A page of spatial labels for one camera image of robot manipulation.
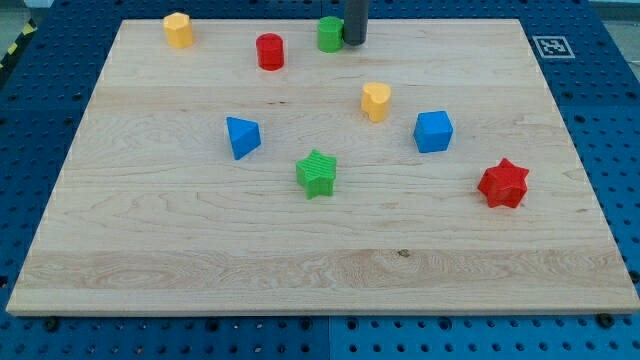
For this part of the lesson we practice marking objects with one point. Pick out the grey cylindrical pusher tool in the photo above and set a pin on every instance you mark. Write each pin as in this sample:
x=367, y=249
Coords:
x=356, y=13

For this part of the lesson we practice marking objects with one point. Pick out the yellow heart block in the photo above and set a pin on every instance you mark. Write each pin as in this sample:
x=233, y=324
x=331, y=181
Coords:
x=375, y=100

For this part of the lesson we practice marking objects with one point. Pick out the green cylinder block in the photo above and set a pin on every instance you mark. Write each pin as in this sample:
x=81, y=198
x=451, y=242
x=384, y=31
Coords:
x=330, y=34

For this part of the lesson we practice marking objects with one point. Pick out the red cylinder block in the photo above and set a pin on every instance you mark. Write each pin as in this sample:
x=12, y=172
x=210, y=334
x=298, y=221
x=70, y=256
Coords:
x=270, y=51

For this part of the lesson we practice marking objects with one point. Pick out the blue cube block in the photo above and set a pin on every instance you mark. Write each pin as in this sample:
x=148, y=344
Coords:
x=433, y=131

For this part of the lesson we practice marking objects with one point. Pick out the green star block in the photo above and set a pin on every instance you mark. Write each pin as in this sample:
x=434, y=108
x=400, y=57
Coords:
x=316, y=174

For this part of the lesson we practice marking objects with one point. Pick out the blue triangle block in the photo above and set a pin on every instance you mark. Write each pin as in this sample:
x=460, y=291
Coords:
x=244, y=136

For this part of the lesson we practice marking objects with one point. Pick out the light wooden board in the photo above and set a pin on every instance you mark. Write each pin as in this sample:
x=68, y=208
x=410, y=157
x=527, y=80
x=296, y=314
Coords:
x=152, y=215

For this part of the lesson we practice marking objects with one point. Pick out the yellow hexagon block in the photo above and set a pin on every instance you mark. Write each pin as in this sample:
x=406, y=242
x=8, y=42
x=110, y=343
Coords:
x=178, y=30

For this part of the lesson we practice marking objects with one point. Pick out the white fiducial marker tag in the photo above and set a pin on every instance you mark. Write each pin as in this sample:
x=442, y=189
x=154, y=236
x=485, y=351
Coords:
x=553, y=47

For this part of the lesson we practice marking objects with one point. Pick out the red star block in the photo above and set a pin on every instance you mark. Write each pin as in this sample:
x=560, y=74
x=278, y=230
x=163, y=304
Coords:
x=504, y=184

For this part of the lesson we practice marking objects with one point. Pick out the yellow black hazard tape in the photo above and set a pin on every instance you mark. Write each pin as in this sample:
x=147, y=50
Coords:
x=19, y=45

